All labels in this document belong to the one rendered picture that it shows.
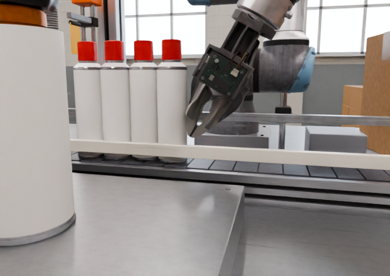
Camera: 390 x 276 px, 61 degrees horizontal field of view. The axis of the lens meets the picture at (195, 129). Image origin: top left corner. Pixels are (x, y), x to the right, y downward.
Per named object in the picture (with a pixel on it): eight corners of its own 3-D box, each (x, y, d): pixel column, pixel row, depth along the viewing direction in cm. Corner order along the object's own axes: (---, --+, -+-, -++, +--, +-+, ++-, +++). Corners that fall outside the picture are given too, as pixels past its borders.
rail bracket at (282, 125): (271, 187, 59) (275, 94, 56) (272, 175, 66) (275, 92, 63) (291, 189, 58) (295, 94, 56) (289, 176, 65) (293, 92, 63)
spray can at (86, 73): (71, 156, 61) (64, 40, 57) (91, 150, 65) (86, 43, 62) (93, 160, 59) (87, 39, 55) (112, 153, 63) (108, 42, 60)
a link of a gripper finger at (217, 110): (183, 141, 52) (212, 90, 50) (192, 135, 58) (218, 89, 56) (199, 152, 52) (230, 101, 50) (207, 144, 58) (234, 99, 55)
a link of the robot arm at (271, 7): (251, -12, 53) (296, 12, 52) (236, 14, 54) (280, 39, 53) (246, -26, 46) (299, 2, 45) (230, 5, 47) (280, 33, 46)
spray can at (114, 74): (100, 160, 58) (94, 39, 55) (107, 153, 63) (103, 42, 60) (130, 160, 58) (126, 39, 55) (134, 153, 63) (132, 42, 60)
